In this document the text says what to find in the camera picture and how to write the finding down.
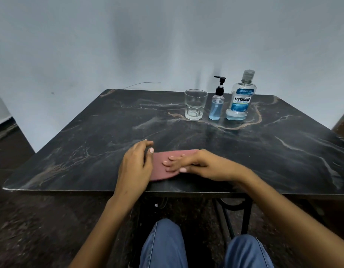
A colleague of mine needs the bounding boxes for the person's right hand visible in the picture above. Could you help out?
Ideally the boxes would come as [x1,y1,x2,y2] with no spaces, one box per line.
[161,149,254,184]

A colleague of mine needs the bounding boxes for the person's left hand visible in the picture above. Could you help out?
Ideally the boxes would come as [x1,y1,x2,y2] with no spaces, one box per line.
[111,140,155,207]

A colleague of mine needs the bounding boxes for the pink cloth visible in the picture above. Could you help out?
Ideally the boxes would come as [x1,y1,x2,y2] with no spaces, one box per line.
[149,149,201,182]

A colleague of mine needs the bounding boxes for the small clear bottle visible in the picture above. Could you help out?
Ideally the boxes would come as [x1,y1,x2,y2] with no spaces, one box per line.
[208,95,225,121]

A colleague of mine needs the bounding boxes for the clear drinking glass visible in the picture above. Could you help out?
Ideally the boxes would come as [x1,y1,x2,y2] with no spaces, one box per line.
[184,89,209,121]

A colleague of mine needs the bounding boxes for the large bottle with blue label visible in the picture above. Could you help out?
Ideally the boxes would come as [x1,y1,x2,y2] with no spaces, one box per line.
[225,80,257,121]

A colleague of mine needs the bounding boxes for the black pump dispenser head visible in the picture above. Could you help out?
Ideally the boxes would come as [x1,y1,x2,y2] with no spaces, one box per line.
[214,76,227,116]

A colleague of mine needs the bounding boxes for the clear plastic bottle cap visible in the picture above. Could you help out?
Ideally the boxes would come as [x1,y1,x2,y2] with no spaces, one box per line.
[242,69,256,84]

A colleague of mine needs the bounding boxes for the person's left forearm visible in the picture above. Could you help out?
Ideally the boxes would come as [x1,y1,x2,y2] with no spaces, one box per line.
[69,195,133,268]

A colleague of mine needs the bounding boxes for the person's right forearm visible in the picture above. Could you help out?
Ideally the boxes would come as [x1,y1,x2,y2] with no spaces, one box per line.
[238,170,344,268]

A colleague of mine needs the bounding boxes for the person's left leg blue jeans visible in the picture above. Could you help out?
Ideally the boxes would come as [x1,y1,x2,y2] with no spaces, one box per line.
[138,218,189,268]

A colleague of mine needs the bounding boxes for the person's leg blue jeans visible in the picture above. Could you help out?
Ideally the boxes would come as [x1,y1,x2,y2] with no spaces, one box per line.
[138,218,189,268]
[224,234,275,268]

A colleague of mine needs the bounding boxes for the person's right leg blue jeans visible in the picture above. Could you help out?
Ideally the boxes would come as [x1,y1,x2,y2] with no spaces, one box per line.
[224,234,275,268]

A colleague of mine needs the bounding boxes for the brown wooden door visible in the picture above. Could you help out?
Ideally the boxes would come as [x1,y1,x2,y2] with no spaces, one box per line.
[331,106,344,143]

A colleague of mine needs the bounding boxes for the black metal table frame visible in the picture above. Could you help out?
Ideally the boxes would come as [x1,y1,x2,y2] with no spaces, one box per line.
[214,195,254,241]

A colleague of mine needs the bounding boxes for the thin grey wire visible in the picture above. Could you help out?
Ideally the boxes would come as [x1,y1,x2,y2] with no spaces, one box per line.
[123,82,161,90]

